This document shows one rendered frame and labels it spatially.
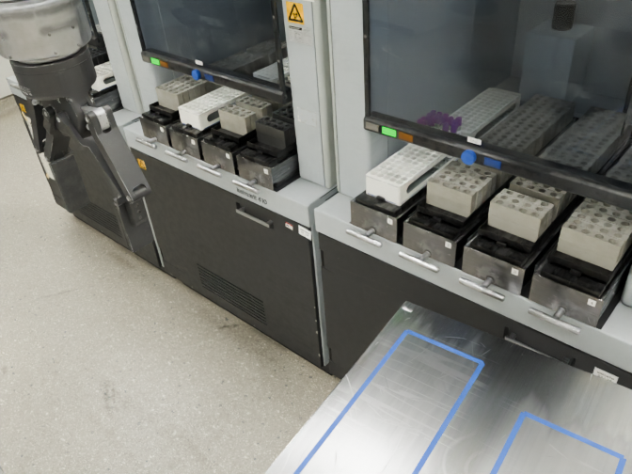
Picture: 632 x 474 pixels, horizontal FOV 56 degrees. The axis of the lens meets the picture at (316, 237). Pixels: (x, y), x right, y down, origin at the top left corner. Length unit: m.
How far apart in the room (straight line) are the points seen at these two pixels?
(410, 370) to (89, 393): 1.45
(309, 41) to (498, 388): 0.87
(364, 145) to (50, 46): 0.95
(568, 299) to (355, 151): 0.60
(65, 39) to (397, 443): 0.68
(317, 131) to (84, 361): 1.29
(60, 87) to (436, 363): 0.70
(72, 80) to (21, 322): 2.06
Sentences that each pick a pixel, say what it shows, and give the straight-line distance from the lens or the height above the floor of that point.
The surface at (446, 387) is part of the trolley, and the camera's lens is 0.99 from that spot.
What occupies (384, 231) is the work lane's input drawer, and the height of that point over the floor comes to 0.76.
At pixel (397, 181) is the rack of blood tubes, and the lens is 1.39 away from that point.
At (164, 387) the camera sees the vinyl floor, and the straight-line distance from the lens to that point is 2.16.
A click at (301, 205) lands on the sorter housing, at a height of 0.73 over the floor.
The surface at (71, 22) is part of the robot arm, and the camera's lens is 0.63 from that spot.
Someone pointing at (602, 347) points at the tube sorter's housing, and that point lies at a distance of 1.29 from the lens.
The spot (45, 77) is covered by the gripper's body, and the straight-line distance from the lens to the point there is 0.64.
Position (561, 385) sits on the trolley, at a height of 0.82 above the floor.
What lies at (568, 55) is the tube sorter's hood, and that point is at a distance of 1.12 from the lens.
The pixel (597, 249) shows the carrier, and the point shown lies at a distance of 1.25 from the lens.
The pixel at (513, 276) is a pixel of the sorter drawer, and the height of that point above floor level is 0.78.
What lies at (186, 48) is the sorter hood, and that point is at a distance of 1.80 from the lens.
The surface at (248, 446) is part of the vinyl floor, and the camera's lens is 1.95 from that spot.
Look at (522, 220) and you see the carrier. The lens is 1.28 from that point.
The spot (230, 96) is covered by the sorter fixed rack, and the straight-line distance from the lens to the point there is 1.90.
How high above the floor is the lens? 1.59
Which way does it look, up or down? 36 degrees down
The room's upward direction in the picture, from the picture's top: 5 degrees counter-clockwise
